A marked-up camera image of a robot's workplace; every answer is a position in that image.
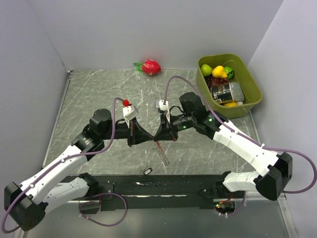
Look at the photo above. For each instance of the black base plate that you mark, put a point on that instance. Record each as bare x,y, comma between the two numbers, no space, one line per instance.
159,191

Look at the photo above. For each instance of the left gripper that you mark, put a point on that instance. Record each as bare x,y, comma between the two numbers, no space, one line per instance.
135,134

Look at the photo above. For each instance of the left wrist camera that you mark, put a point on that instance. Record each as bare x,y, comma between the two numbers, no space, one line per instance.
130,111

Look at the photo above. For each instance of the green lime toy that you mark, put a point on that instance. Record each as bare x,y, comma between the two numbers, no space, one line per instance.
206,70

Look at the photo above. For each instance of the dark red grapes toy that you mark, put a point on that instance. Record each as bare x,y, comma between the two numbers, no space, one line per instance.
213,82

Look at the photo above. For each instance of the yellow pear toy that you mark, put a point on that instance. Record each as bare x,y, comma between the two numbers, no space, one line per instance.
219,72

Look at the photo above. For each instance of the red and silver key organizer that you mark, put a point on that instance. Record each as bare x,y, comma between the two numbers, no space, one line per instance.
161,154

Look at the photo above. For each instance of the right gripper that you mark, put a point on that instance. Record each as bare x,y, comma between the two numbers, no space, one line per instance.
166,131

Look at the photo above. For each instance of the green watermelon toy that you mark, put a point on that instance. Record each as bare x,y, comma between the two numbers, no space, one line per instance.
229,72

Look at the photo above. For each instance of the small black key fob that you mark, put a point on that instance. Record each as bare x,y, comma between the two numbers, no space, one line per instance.
147,171

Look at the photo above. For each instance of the red dragon fruit toy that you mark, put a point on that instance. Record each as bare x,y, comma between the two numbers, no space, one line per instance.
148,67

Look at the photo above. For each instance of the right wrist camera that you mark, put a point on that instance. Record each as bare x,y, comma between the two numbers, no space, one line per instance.
163,107

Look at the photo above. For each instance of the black labelled cup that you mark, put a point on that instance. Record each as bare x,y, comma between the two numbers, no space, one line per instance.
229,92

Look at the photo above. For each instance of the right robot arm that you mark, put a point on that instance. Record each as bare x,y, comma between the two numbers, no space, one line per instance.
272,171

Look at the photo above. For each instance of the yellow lemon toy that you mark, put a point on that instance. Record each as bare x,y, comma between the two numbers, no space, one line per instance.
230,104

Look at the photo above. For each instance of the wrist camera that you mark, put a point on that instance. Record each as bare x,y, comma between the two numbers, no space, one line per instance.
163,107
130,111

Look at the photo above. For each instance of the olive green plastic bin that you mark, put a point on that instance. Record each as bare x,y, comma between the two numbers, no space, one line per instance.
241,75

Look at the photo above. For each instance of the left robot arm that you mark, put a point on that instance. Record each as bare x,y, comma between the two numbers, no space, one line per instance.
28,202

